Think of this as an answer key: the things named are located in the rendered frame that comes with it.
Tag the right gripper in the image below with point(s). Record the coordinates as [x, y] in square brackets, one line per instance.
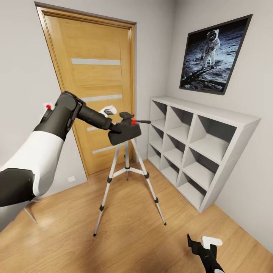
[198, 249]

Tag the camera tripod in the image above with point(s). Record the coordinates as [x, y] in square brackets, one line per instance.
[127, 119]

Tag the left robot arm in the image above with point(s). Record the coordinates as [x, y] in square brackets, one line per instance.
[30, 172]

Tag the painting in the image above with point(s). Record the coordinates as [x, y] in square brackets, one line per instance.
[211, 54]

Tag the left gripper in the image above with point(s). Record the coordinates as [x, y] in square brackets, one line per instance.
[100, 121]

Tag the wall socket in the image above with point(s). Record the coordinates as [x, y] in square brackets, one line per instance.
[70, 179]

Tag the digital camera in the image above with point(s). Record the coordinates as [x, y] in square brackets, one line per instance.
[129, 131]

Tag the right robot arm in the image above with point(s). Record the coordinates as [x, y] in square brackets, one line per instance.
[208, 252]

